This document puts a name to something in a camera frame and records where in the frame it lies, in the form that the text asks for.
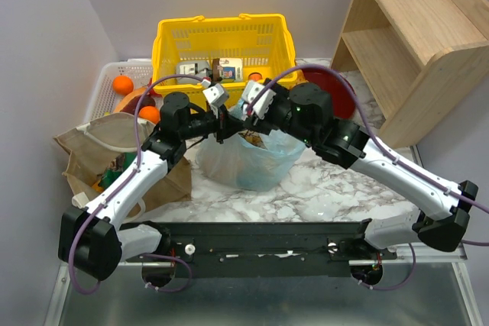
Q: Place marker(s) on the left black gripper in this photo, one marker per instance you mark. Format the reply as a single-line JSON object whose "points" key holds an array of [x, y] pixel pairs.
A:
{"points": [[222, 127]]}

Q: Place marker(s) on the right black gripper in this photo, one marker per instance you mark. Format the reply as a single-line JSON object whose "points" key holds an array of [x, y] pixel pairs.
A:
{"points": [[257, 121]]}

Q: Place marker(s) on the longan bunch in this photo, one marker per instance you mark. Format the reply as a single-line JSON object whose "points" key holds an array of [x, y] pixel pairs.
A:
{"points": [[253, 138]]}

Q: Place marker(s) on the blue cartoon plastic bag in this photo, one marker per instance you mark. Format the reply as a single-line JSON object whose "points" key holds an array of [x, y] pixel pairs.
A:
{"points": [[237, 163]]}

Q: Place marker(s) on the brown jute tote bag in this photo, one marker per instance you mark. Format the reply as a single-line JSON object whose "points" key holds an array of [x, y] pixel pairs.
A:
{"points": [[93, 148]]}

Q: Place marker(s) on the orange yellow snack bag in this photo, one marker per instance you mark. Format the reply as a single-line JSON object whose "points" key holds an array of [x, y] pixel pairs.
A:
{"points": [[97, 187]]}

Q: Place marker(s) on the green snack bag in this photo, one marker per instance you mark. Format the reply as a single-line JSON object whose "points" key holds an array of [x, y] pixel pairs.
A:
{"points": [[116, 168]]}

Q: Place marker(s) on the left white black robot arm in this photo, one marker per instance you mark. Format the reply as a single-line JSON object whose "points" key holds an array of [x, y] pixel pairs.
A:
{"points": [[91, 238]]}

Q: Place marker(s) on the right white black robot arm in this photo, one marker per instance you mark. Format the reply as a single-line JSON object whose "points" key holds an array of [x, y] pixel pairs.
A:
{"points": [[439, 220]]}

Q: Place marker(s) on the small orange tangerine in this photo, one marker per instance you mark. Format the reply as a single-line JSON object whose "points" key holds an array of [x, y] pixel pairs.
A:
{"points": [[150, 113]]}

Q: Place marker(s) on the red apple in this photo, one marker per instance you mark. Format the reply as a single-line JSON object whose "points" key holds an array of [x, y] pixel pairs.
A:
{"points": [[152, 92]]}

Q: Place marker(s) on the grey white box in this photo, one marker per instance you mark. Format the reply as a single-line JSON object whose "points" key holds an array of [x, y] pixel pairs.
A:
{"points": [[200, 68]]}

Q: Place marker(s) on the red bowl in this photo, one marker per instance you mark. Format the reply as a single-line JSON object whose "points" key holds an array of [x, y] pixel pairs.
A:
{"points": [[343, 104]]}

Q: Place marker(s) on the yellow plastic shopping basket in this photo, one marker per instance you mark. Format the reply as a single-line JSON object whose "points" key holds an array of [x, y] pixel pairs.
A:
{"points": [[262, 42]]}

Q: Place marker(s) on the orange fruit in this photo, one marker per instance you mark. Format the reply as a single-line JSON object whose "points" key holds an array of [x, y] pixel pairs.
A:
{"points": [[122, 85]]}

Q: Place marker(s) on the white perforated plastic tray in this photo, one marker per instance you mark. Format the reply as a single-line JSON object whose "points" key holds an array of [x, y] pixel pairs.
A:
{"points": [[104, 99]]}

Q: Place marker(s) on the wooden shelf unit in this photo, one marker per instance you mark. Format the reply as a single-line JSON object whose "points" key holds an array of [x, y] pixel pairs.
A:
{"points": [[420, 58]]}

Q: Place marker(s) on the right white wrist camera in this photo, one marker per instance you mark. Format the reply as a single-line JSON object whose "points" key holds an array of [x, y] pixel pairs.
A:
{"points": [[253, 103]]}

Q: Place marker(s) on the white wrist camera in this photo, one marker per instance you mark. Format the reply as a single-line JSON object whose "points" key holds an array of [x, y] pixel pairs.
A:
{"points": [[216, 95], [253, 103]]}

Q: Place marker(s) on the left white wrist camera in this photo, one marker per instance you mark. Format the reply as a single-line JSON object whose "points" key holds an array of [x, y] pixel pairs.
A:
{"points": [[216, 95]]}

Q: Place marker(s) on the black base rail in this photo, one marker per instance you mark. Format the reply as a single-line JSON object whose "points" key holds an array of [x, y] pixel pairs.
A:
{"points": [[241, 250]]}

